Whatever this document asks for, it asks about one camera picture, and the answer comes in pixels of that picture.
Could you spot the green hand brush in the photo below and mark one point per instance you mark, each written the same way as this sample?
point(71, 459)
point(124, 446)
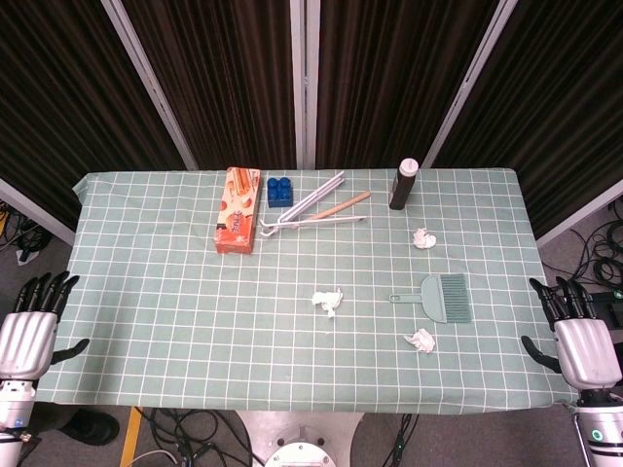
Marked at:
point(440, 297)

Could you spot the dark bottle with white cap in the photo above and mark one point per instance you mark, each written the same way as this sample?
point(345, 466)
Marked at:
point(403, 187)

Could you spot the orange snack box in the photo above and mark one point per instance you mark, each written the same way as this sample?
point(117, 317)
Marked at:
point(238, 219)

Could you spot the green checked tablecloth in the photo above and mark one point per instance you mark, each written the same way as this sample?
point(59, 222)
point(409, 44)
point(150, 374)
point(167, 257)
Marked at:
point(194, 316)

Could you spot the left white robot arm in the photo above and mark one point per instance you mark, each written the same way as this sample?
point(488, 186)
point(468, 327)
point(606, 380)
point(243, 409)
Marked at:
point(14, 413)

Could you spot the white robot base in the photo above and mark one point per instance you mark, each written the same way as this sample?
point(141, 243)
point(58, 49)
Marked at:
point(299, 438)

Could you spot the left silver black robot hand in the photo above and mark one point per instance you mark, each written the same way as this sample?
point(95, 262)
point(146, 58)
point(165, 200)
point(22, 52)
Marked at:
point(26, 340)

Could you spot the white rod with hooks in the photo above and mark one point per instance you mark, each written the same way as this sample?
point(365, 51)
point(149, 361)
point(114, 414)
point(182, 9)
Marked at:
point(331, 221)

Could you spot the blue building block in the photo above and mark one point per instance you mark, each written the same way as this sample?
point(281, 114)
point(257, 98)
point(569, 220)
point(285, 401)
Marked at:
point(280, 193)

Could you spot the dark partition panel white frame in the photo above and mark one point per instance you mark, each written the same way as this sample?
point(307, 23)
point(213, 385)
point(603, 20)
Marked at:
point(58, 97)
point(389, 73)
point(219, 73)
point(560, 97)

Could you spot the black shoe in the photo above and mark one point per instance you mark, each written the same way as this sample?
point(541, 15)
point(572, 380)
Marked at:
point(95, 425)

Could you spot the paper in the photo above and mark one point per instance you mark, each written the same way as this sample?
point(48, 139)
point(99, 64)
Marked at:
point(421, 340)
point(327, 299)
point(424, 238)

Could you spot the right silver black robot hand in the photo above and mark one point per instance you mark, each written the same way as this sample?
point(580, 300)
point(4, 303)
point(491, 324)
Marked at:
point(586, 350)

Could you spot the white plastic tube bundle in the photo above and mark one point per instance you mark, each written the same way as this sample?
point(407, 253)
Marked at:
point(311, 198)

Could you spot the wooden stick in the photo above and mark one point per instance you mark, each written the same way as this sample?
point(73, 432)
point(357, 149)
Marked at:
point(350, 202)

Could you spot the yellow floor tape strip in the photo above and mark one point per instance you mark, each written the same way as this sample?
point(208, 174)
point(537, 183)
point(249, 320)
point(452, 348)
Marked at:
point(130, 438)

